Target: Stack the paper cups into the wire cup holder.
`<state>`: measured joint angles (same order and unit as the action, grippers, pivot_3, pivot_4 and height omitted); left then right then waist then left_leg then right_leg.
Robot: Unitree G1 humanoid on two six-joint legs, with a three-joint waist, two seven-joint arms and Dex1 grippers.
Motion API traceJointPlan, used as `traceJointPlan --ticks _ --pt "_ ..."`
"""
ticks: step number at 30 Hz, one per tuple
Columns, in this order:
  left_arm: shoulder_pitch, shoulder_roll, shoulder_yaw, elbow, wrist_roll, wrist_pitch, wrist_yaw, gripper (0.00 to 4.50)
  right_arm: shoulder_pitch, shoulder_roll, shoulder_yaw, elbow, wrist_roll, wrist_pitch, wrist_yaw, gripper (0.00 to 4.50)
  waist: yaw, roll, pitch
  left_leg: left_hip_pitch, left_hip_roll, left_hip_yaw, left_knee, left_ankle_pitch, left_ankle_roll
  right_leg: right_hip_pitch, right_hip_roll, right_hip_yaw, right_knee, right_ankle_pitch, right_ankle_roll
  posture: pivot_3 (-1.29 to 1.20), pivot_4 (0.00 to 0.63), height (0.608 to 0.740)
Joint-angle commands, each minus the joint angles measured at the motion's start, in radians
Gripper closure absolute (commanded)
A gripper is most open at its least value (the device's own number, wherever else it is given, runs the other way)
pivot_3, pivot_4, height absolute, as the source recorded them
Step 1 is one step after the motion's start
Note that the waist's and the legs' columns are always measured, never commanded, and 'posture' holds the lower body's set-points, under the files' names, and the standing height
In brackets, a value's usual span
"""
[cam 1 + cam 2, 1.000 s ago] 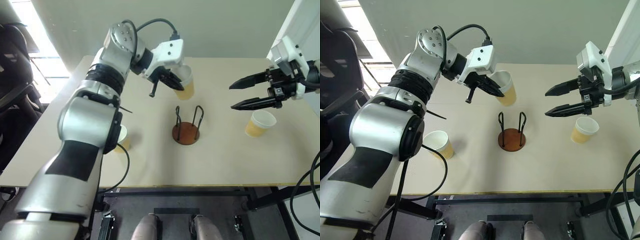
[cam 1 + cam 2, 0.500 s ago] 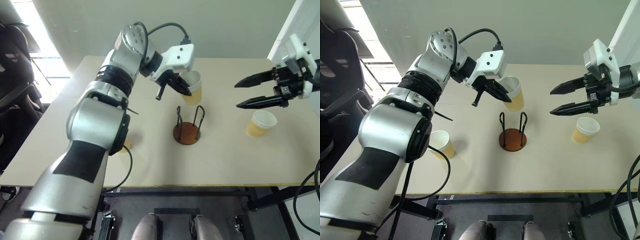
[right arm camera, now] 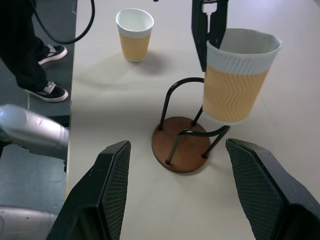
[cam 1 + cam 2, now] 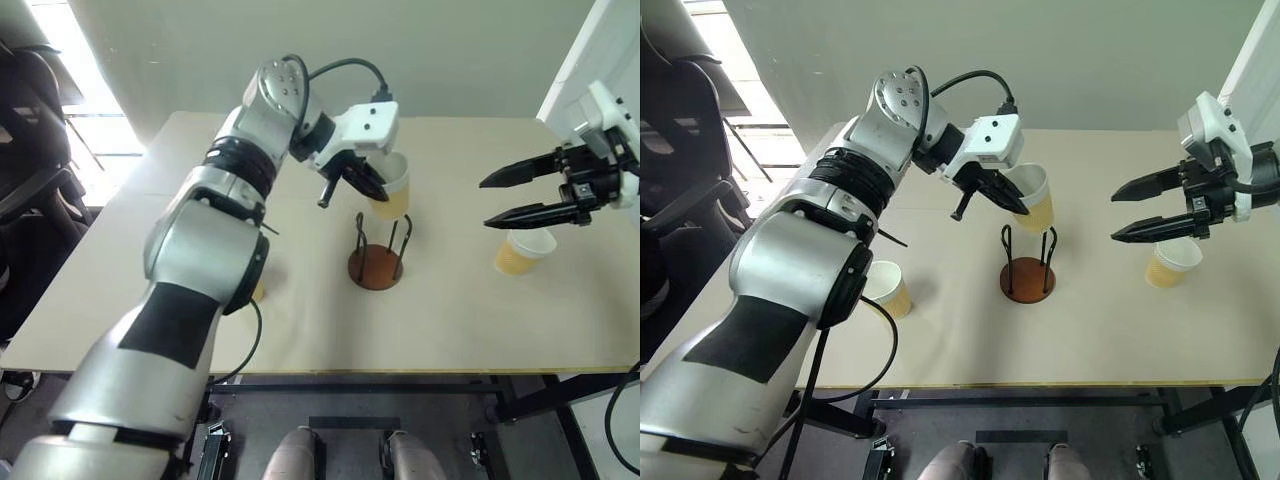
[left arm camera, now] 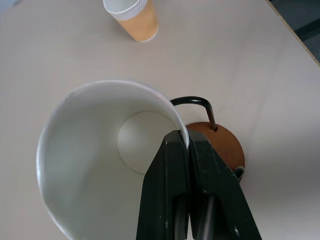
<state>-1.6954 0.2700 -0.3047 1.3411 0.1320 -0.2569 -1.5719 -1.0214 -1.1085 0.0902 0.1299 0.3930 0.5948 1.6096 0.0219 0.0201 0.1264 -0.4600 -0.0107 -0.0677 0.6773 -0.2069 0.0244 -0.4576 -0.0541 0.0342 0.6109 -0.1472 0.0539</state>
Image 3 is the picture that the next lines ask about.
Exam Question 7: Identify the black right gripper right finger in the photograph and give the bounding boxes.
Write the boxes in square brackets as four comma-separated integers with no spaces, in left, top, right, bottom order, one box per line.
[225,138,320,240]

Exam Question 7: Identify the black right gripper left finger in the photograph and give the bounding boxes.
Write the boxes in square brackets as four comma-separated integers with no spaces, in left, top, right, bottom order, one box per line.
[46,139,132,240]

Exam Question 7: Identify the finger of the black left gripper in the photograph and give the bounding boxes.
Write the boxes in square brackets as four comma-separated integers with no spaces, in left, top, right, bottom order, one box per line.
[191,0,210,73]
[209,0,230,49]

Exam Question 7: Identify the orange white paper cup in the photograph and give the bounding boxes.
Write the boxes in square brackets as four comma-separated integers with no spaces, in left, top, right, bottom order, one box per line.
[201,28,283,126]
[115,8,155,63]

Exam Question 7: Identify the black white sneaker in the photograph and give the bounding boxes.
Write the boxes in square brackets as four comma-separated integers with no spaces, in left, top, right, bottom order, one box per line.
[24,80,69,103]
[37,44,69,67]

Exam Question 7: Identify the person's black trousers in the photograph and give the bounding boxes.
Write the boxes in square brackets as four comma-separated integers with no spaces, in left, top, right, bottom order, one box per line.
[0,0,51,92]

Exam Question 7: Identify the black wire cup holder wooden base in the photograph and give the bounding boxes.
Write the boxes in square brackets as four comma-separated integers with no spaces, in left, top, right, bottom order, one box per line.
[151,76,231,173]

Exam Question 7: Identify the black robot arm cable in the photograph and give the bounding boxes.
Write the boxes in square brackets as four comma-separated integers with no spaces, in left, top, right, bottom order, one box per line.
[32,0,97,45]

